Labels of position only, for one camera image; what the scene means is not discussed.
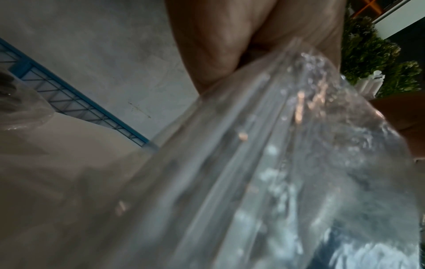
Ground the person's left hand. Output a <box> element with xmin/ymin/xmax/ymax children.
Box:
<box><xmin>165</xmin><ymin>0</ymin><xmax>346</xmax><ymax>96</ymax></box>

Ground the hanging small-leaf green plant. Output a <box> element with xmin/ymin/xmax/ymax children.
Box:
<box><xmin>340</xmin><ymin>5</ymin><xmax>423</xmax><ymax>98</ymax></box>

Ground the clear plastic bag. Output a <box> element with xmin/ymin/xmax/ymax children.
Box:
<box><xmin>49</xmin><ymin>36</ymin><xmax>421</xmax><ymax>269</ymax></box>

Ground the beige table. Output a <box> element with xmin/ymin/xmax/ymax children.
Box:
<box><xmin>0</xmin><ymin>113</ymin><xmax>155</xmax><ymax>269</ymax></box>

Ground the small white picket fence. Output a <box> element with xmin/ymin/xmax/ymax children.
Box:
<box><xmin>354</xmin><ymin>70</ymin><xmax>386</xmax><ymax>96</ymax></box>

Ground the orange grid panel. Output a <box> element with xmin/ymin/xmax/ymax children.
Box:
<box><xmin>351</xmin><ymin>0</ymin><xmax>381</xmax><ymax>19</ymax></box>

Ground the blue mesh fence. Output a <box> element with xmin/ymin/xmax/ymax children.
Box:
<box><xmin>0</xmin><ymin>38</ymin><xmax>161</xmax><ymax>152</ymax></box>

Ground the person's right hand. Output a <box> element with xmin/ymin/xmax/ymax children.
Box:
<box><xmin>368</xmin><ymin>91</ymin><xmax>425</xmax><ymax>159</ymax></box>

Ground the white panel frame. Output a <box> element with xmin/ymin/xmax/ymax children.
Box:
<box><xmin>372</xmin><ymin>0</ymin><xmax>425</xmax><ymax>34</ymax></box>

